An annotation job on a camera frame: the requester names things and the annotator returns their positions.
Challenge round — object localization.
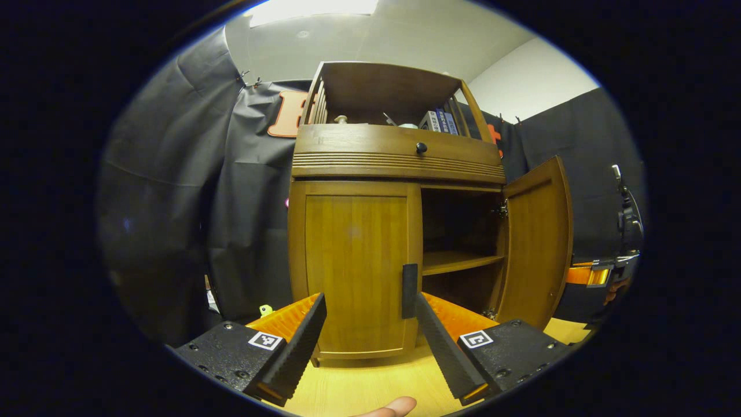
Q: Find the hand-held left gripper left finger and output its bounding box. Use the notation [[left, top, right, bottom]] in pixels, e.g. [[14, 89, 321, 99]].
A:
[[173, 292, 328, 407]]

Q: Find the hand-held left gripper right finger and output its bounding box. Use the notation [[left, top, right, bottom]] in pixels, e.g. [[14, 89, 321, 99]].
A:
[[414, 292, 575, 407]]

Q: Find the wooden cabinet door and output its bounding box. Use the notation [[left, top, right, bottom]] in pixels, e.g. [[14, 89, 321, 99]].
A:
[[495, 155, 574, 331], [288, 180, 424, 361]]

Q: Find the wooden double-door shoe cabinet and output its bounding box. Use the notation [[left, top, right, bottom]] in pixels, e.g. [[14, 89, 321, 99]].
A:
[[288, 61, 510, 367]]

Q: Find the wooden cabinet drawer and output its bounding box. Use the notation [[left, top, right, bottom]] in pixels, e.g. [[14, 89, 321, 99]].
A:
[[292, 124, 506, 185]]

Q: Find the wooden inner shelf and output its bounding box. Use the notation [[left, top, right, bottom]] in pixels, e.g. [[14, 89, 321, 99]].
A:
[[423, 250, 505, 276]]

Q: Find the black backdrop cloth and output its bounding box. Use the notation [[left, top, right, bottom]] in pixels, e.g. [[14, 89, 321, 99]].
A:
[[98, 26, 646, 348]]

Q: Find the black door handle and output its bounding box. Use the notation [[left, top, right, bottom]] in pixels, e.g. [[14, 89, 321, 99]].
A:
[[402, 264, 419, 319]]

